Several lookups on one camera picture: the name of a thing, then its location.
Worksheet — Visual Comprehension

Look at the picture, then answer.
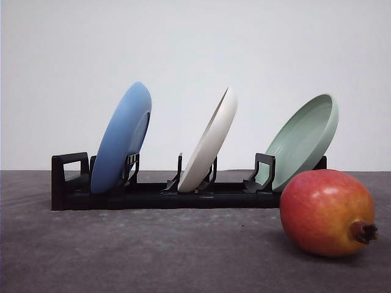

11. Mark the white plate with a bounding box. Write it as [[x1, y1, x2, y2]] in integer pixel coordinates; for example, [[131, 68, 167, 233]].
[[177, 87, 238, 192]]

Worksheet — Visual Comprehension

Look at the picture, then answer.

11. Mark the red yellow pomegranate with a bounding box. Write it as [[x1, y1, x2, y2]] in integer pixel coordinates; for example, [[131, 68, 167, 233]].
[[280, 169, 378, 257]]

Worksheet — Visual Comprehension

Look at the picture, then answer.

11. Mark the blue plate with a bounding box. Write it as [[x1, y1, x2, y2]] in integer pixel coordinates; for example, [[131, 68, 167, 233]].
[[90, 82, 152, 194]]

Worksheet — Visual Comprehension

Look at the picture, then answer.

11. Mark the green plate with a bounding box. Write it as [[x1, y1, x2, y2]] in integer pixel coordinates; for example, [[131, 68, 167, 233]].
[[257, 93, 339, 190]]

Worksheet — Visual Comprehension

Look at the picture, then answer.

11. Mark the black plate rack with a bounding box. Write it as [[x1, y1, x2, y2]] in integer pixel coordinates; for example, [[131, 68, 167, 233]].
[[51, 152, 281, 211]]

